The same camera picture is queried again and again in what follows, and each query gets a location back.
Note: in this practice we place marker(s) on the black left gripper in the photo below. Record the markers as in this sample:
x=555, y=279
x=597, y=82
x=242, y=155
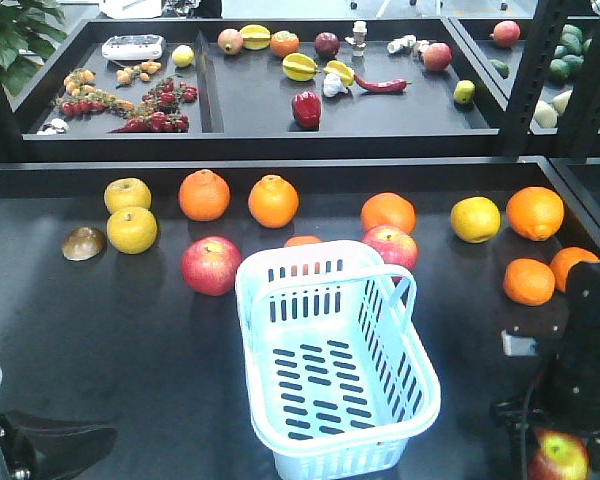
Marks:
x=35, y=447

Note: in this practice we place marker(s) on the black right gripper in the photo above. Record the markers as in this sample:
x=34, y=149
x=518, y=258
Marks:
x=564, y=397

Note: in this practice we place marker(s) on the light blue plastic basket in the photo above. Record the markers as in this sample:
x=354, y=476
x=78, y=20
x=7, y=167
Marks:
x=338, y=379

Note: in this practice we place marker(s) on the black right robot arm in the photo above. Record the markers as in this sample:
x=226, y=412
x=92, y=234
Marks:
x=583, y=299

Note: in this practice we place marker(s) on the small orange left pair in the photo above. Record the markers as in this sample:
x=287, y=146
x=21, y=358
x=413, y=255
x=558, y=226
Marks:
x=529, y=282

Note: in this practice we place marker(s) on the small orange pair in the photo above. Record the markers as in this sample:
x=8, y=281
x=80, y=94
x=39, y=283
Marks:
x=529, y=282
x=565, y=259

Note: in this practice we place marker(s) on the small orange right pair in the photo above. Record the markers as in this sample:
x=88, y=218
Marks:
x=565, y=259

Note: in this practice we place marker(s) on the large orange right back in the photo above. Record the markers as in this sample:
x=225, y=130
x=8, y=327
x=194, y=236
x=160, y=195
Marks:
x=535, y=213

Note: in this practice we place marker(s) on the yellow green pear front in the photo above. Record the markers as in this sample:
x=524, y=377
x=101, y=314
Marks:
x=132, y=230

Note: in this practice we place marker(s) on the yellow green pear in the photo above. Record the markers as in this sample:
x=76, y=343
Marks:
x=132, y=230
x=127, y=192

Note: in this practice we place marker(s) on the pink red apple centre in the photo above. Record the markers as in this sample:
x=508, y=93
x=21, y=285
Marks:
x=394, y=245

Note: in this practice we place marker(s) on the large pink red apple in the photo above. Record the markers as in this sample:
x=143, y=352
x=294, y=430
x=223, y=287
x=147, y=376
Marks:
x=209, y=265

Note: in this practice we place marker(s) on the yellow green pear back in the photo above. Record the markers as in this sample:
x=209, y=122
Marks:
x=127, y=192

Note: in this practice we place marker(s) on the orange behind centre apple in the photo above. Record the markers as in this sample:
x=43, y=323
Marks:
x=388, y=208

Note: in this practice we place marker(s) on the orange back left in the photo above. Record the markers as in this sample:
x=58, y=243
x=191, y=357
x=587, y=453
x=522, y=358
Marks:
x=204, y=196

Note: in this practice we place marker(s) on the small orange middle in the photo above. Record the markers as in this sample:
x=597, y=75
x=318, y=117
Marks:
x=302, y=240

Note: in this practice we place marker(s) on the black upper display tray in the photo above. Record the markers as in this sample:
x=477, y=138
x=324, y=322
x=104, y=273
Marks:
x=450, y=106

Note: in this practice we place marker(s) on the red chili pepper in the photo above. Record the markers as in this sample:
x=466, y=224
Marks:
x=384, y=87

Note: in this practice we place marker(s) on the dark red bell pepper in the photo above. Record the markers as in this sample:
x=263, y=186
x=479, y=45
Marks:
x=306, y=109

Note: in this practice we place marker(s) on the white garlic bulb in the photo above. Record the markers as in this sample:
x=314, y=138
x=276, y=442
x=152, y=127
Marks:
x=333, y=86

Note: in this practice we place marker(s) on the green potted plant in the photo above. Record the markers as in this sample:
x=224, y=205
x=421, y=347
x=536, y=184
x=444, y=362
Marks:
x=30, y=31

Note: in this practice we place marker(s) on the wooden display stand black frame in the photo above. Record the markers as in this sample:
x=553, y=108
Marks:
x=121, y=338

